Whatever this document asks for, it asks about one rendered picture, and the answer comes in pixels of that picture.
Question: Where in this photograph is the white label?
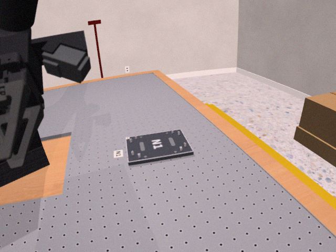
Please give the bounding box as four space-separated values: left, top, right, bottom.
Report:
114 150 123 158

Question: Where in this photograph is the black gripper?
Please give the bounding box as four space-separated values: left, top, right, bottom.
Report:
0 52 45 169

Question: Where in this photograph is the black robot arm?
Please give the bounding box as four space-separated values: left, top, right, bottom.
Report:
0 0 91 95

